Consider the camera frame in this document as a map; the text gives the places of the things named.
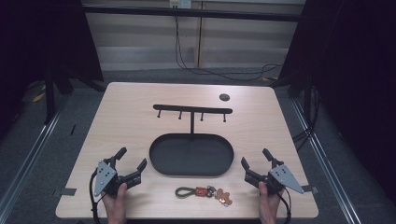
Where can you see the black floor tape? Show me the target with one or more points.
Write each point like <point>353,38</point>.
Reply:
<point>73,129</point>

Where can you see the metal floor rail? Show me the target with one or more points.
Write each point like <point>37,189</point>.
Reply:
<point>28,165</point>
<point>323,158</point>

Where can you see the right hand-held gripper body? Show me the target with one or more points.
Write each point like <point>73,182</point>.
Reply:
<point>285,177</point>

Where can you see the black round table grommet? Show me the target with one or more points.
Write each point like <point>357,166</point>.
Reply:
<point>224,97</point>

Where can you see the person's left hand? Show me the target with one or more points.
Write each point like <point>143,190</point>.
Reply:
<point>115,203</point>

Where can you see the black key rack with tray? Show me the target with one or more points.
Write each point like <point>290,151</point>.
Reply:
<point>191,155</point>

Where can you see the grey tape strip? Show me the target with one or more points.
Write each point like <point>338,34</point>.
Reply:
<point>68,192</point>
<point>311,188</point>

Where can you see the dark curtain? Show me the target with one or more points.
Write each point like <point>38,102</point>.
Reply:
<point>40,40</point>
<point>351,87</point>

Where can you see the yellow floor tape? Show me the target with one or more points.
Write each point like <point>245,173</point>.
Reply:
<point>39,96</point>

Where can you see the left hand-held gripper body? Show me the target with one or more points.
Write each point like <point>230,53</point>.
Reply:
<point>105,177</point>

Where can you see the person's right hand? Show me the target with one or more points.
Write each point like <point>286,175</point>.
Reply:
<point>267,205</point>

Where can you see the black metal stand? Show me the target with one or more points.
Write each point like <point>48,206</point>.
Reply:
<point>49,93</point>

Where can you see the black horizontal bar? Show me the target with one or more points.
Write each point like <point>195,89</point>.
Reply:
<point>193,13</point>

